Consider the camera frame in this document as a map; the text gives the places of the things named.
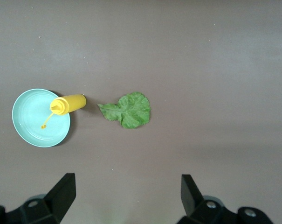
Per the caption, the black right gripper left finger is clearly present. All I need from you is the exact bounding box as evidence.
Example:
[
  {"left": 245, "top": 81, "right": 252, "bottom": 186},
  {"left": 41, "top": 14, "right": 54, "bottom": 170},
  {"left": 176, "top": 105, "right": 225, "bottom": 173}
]
[{"left": 0, "top": 173, "right": 76, "bottom": 224}]

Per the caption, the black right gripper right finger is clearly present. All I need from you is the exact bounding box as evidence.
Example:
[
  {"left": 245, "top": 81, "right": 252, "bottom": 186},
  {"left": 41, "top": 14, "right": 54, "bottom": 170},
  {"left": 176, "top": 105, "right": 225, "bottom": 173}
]
[{"left": 178, "top": 174, "right": 275, "bottom": 224}]

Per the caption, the yellow squeeze sauce bottle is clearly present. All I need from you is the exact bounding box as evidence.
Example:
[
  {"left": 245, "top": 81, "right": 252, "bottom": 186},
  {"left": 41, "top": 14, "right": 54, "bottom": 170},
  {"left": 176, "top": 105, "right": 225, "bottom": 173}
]
[{"left": 40, "top": 93, "right": 87, "bottom": 130}]

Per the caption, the green lettuce leaf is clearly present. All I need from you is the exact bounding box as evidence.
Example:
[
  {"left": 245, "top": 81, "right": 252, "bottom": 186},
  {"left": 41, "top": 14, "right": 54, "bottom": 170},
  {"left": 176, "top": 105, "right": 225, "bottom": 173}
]
[{"left": 97, "top": 91, "right": 151, "bottom": 129}]

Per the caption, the mint green round plate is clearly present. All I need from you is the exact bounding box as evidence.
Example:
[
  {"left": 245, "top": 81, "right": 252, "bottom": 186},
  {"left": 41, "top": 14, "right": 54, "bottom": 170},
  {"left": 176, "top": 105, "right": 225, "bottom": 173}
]
[{"left": 12, "top": 88, "right": 71, "bottom": 148}]

